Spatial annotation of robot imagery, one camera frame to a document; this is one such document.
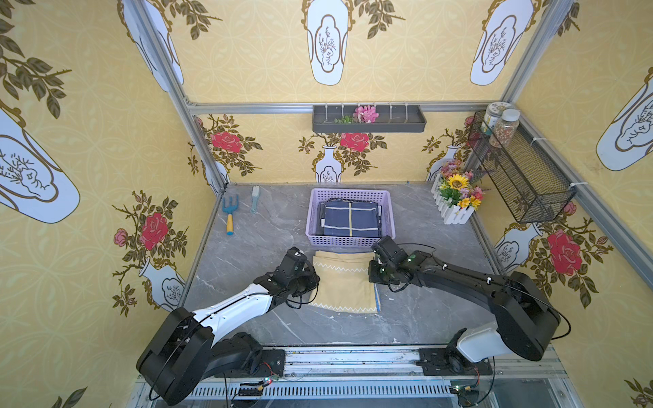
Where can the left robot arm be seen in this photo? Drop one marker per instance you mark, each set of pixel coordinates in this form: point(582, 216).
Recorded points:
point(191, 346)

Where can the glass jar back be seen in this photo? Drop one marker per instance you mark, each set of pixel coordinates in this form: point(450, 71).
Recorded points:
point(493, 113)

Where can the flower box white fence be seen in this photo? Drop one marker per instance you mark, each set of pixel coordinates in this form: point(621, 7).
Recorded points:
point(457, 195)

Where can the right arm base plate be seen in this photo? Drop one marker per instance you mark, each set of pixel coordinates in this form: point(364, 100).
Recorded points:
point(445, 362)

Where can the grey wall tray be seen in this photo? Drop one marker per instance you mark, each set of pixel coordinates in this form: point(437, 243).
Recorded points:
point(393, 118)

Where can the glass jar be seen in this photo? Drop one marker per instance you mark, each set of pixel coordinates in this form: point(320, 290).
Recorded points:
point(505, 128)
point(493, 113)

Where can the black wire mesh shelf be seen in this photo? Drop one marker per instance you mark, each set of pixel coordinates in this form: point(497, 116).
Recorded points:
point(532, 185)

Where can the light blue small brush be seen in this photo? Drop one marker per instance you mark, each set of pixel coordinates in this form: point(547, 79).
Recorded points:
point(255, 198)

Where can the aluminium rail frame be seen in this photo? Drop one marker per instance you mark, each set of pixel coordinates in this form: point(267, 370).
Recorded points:
point(334, 372)

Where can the grey checked pillowcase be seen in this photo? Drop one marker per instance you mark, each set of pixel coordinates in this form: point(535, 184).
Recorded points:
point(322, 214)

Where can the tan pillowcase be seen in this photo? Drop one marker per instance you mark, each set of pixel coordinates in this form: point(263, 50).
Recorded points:
point(344, 285)

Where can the glass jar front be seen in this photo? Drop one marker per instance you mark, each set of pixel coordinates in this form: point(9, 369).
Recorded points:
point(505, 128)

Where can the lilac plastic basket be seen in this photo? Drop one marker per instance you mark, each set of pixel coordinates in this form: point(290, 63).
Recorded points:
point(349, 218)

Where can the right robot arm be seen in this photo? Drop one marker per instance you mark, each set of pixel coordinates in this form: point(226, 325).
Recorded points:
point(524, 321)

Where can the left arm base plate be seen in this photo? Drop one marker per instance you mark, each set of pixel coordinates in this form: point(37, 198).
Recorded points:
point(267, 363)

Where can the blue yellow garden fork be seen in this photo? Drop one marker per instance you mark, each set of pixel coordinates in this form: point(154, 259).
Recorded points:
point(229, 206)

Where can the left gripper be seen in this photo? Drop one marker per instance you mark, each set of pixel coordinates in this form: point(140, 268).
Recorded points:
point(308, 278)

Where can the pink artificial flower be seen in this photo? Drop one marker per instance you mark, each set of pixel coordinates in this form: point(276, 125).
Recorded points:
point(365, 114)

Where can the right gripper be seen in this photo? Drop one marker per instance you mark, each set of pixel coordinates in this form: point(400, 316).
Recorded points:
point(377, 270)

